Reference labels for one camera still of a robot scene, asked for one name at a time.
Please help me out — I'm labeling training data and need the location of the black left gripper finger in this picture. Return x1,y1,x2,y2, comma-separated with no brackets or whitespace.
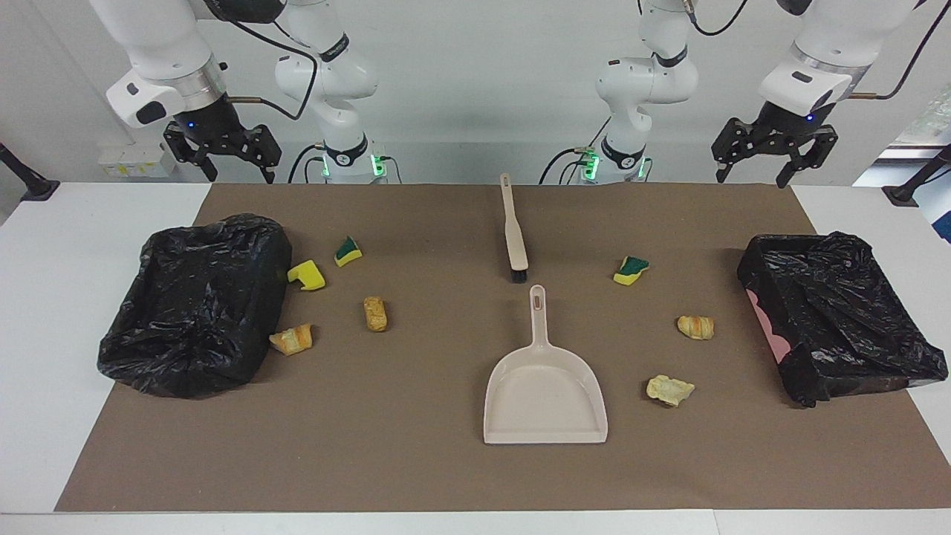
711,117,766,184
776,126,839,189

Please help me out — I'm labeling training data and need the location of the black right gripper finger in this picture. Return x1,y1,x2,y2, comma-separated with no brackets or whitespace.
247,126,283,185
163,123,218,184

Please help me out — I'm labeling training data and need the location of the yellow notched sponge piece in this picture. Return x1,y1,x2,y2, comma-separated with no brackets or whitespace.
288,259,327,291

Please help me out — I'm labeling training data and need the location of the large green yellow sponge piece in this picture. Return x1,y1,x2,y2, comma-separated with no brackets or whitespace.
614,256,651,286

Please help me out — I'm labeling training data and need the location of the orange striped croissant piece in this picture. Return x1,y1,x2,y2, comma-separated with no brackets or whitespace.
269,324,313,356

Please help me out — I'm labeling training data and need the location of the beige hand brush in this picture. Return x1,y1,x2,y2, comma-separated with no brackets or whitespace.
499,173,530,285

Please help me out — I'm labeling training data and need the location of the pale flaky bread piece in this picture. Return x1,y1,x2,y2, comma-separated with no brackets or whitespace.
646,374,695,407

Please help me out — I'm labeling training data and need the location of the beige plastic dustpan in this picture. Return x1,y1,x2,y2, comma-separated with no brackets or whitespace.
484,285,608,445

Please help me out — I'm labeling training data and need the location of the black bag lined pink bin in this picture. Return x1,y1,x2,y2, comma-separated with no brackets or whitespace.
737,231,950,408

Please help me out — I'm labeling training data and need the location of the black stand foot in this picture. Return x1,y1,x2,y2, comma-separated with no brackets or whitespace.
883,145,951,207
0,143,60,201

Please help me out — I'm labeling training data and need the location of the brown table mat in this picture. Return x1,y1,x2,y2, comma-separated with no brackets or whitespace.
56,184,951,512

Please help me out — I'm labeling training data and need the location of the black base cable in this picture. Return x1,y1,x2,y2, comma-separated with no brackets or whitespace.
288,143,325,184
539,146,595,185

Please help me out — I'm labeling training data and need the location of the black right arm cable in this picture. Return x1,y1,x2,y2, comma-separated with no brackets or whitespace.
223,15,320,121

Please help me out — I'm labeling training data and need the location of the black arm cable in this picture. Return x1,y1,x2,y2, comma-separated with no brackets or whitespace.
223,15,320,121
687,0,933,101

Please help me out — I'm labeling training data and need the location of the white wall socket box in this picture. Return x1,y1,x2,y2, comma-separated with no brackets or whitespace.
97,143,178,178

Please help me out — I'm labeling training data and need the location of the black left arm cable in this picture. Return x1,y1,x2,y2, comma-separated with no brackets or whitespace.
687,0,933,101

